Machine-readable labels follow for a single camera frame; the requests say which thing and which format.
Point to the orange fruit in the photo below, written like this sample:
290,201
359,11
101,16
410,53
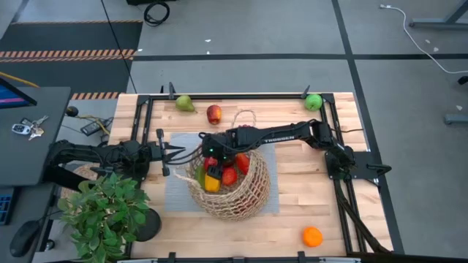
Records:
312,236

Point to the grey woven placemat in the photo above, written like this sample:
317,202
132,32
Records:
172,204

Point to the green pear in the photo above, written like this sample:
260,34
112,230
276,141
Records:
184,103

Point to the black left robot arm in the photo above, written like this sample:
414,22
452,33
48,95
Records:
84,151

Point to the black power adapter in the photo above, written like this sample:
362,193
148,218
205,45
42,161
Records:
91,128

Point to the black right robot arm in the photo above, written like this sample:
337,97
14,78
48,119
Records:
281,138

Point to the black metal table frame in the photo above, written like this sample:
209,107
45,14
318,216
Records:
237,97

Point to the grey metal foot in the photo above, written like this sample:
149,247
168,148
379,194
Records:
457,119

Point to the black computer mouse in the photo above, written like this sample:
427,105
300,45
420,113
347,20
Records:
23,237

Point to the red round fruit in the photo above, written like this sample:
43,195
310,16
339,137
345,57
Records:
229,176
242,163

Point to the backlit keyboard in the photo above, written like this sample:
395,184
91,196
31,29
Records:
5,208

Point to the black side desk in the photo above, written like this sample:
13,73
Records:
29,160

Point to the black plant pot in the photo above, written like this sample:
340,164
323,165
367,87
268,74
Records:
150,228

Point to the green apple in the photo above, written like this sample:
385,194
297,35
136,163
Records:
313,102

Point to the computer monitor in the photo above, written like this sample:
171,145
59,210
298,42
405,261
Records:
11,98

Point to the red and yellow apple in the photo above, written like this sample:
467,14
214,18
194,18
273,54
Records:
214,114

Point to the small black floor object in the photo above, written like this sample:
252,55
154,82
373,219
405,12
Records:
464,80

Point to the yellow bell pepper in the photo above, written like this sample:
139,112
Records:
212,184

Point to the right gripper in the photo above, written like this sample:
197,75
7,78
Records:
219,144

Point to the grey car key fob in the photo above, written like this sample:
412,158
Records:
20,129

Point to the black hazard striped floor mat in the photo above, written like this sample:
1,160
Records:
73,36

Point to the green leafy plant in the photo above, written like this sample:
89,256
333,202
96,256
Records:
104,219

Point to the grey metal stand leg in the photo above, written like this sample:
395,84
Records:
435,24

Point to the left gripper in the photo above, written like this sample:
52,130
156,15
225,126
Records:
155,151

